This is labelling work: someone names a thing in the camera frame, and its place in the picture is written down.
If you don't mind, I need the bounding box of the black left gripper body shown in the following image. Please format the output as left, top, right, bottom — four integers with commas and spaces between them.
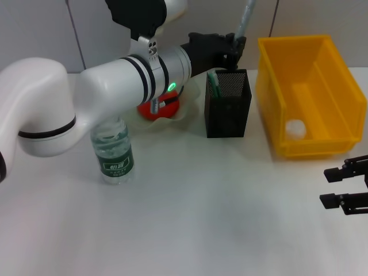
180, 32, 234, 78

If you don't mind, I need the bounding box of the silver marker pen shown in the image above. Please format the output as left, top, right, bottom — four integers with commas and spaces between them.
235, 0, 257, 40

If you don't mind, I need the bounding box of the white paper ball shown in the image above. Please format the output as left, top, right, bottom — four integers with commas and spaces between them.
285, 119, 307, 141

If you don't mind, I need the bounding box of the orange fruit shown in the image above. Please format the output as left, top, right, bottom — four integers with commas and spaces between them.
136, 89, 181, 121

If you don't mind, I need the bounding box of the clear green-label water bottle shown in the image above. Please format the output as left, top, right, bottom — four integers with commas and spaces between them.
90, 116, 136, 185

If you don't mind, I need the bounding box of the pale green glass fruit bowl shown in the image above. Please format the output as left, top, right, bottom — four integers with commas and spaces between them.
126, 76, 201, 133

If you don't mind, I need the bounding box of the black mesh pen holder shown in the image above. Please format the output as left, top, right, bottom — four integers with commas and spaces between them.
204, 68, 253, 139

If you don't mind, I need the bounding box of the yellow plastic bin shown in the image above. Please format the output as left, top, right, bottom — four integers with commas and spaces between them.
255, 34, 368, 160

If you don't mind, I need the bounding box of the left arm cable with plug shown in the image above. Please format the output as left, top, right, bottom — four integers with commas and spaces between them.
151, 85, 187, 114

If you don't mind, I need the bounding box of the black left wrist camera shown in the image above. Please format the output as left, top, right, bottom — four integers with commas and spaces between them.
105, 0, 187, 41

